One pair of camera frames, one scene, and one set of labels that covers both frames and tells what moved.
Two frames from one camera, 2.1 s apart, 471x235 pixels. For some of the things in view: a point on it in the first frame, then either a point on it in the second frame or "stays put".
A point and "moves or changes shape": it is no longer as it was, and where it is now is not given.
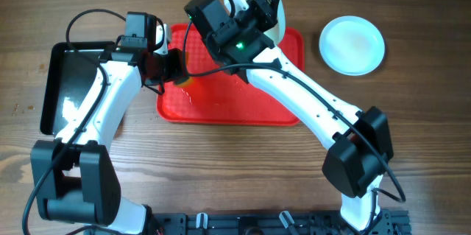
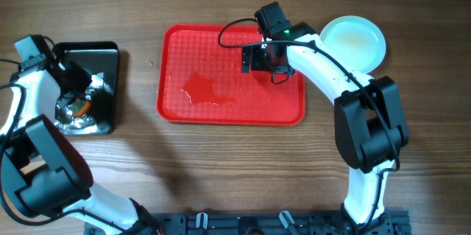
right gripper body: (255, 14) -> (261, 60)
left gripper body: (167, 68) -> (78, 82)
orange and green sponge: (190, 81) moves or changes shape
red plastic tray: (215, 94) stays put
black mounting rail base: (274, 222) stays put
